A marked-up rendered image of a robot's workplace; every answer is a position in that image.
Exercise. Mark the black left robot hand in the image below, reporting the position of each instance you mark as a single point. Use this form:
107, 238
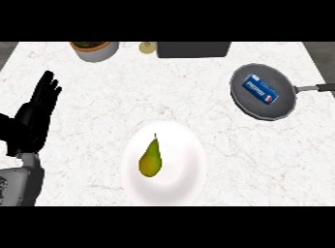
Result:
32, 119

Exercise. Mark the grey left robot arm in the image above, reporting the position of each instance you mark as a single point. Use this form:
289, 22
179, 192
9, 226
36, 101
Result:
12, 187

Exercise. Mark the white round plate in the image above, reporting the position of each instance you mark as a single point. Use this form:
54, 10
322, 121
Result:
180, 168

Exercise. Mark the blue can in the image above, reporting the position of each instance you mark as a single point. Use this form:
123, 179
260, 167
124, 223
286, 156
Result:
260, 88

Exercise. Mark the grey frying pan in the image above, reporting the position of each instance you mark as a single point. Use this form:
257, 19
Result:
266, 93

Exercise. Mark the green pear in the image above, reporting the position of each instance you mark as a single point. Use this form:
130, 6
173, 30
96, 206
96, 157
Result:
151, 160

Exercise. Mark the pale yellow round object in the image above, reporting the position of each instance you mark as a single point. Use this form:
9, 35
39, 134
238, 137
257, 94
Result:
148, 47

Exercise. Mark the dark grey box appliance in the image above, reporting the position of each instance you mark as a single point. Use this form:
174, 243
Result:
194, 49

